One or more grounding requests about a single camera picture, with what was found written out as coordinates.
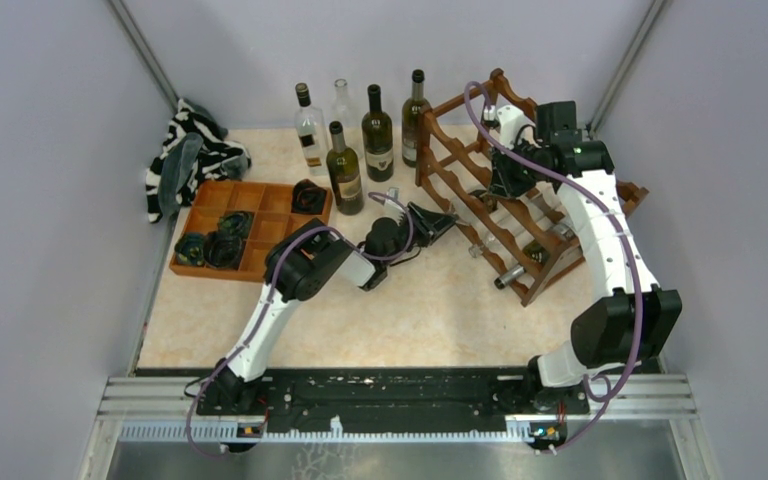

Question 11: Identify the dark wine bottle black cap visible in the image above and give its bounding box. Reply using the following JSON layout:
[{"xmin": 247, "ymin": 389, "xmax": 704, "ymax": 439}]
[{"xmin": 361, "ymin": 84, "xmax": 394, "ymax": 182}]

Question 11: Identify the slim clear glass bottle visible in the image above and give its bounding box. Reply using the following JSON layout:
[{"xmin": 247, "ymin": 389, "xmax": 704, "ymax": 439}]
[{"xmin": 469, "ymin": 208, "xmax": 525, "ymax": 258}]

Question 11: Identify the black rolled sock top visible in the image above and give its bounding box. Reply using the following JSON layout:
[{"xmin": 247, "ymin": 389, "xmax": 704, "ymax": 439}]
[{"xmin": 291, "ymin": 179, "xmax": 328, "ymax": 215}]

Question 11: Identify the green wine bottle silver neck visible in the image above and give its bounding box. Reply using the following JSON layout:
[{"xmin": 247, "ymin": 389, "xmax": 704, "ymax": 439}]
[{"xmin": 326, "ymin": 121, "xmax": 364, "ymax": 216}]

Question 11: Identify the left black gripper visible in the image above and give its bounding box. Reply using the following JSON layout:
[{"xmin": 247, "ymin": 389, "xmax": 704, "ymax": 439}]
[{"xmin": 383, "ymin": 200, "xmax": 458, "ymax": 266}]

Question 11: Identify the grey blue cloth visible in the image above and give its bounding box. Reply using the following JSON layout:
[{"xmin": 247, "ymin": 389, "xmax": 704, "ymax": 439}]
[{"xmin": 158, "ymin": 133, "xmax": 203, "ymax": 216}]

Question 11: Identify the dark rolled sock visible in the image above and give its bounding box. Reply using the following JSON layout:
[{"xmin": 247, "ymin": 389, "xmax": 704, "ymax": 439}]
[
  {"xmin": 217, "ymin": 211, "xmax": 255, "ymax": 241},
  {"xmin": 203, "ymin": 231, "xmax": 245, "ymax": 270}
]

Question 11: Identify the purple cable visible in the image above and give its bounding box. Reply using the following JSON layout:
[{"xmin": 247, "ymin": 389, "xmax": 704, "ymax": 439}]
[
  {"xmin": 463, "ymin": 80, "xmax": 645, "ymax": 455},
  {"xmin": 183, "ymin": 192, "xmax": 417, "ymax": 462}
]

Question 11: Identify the zebra striped cloth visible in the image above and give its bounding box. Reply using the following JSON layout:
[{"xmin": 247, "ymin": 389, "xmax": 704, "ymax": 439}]
[{"xmin": 144, "ymin": 98, "xmax": 252, "ymax": 224}]

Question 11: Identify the dark rolled sock middle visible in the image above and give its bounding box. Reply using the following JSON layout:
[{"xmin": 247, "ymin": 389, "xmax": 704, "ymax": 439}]
[{"xmin": 217, "ymin": 211, "xmax": 255, "ymax": 241}]

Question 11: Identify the clear square spirit bottle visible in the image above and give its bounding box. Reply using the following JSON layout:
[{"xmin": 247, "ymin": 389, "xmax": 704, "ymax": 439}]
[{"xmin": 294, "ymin": 82, "xmax": 328, "ymax": 177}]

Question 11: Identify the olive wine bottle grey cap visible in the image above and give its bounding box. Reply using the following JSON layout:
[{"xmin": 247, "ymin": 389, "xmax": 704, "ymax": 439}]
[{"xmin": 494, "ymin": 221, "xmax": 575, "ymax": 290}]

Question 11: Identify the grey cable comb strip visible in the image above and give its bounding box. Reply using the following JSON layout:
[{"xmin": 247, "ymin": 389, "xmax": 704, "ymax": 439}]
[{"xmin": 118, "ymin": 417, "xmax": 535, "ymax": 444}]

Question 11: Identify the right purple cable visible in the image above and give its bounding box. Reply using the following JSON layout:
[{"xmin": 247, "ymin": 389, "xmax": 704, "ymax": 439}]
[{"xmin": 463, "ymin": 80, "xmax": 645, "ymax": 455}]

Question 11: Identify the teal rolled sock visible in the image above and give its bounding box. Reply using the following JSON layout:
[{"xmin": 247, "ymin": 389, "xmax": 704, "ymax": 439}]
[{"xmin": 173, "ymin": 232, "xmax": 206, "ymax": 267}]

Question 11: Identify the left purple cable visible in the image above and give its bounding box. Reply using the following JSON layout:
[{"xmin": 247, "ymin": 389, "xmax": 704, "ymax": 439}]
[{"xmin": 183, "ymin": 192, "xmax": 417, "ymax": 462}]

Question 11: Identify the dark rolled sock front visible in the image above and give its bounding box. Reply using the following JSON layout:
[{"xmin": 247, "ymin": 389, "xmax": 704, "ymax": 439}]
[{"xmin": 203, "ymin": 231, "xmax": 245, "ymax": 270}]

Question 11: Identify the brown wooden wine rack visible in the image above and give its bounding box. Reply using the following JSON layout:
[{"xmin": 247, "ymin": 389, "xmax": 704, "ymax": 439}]
[{"xmin": 415, "ymin": 67, "xmax": 650, "ymax": 309}]

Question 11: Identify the dark green wine bottle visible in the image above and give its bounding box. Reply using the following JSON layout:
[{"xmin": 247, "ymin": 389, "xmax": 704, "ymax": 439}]
[{"xmin": 401, "ymin": 69, "xmax": 428, "ymax": 168}]

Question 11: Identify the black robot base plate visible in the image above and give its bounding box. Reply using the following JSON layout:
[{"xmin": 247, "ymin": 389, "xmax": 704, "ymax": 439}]
[{"xmin": 196, "ymin": 366, "xmax": 590, "ymax": 434}]

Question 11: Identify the orange wooden compartment tray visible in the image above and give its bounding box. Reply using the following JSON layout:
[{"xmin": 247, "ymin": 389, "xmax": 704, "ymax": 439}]
[{"xmin": 169, "ymin": 181, "xmax": 333, "ymax": 282}]

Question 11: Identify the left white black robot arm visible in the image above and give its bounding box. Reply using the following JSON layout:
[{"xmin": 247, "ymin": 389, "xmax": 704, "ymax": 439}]
[{"xmin": 201, "ymin": 199, "xmax": 458, "ymax": 414}]

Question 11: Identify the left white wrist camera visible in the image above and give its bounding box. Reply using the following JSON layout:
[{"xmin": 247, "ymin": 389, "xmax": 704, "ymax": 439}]
[{"xmin": 383, "ymin": 187, "xmax": 405, "ymax": 220}]

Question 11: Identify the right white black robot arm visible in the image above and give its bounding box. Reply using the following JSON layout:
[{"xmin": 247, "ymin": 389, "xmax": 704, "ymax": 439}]
[{"xmin": 481, "ymin": 101, "xmax": 682, "ymax": 412}]

